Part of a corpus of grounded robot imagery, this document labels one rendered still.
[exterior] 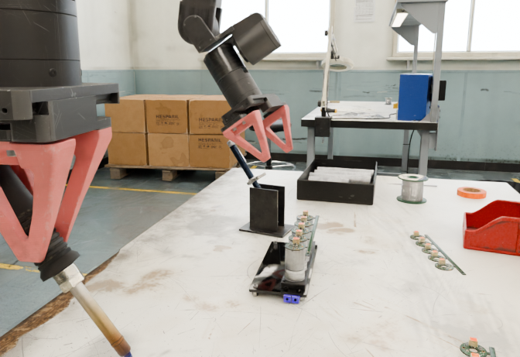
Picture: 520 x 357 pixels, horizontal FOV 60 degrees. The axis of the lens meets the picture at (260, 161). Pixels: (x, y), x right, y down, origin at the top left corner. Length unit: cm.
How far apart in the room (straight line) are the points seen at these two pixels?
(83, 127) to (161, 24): 519
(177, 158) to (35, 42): 394
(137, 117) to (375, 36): 249
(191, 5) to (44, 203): 55
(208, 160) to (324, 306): 358
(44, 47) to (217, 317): 37
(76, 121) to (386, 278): 49
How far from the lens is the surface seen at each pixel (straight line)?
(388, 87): 489
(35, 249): 29
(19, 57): 26
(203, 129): 406
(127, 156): 435
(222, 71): 76
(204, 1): 76
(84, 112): 27
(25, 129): 24
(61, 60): 26
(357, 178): 108
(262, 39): 75
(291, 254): 56
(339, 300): 58
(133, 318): 56
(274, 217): 77
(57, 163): 25
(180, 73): 533
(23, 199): 30
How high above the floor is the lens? 103
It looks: 12 degrees down
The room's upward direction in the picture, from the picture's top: straight up
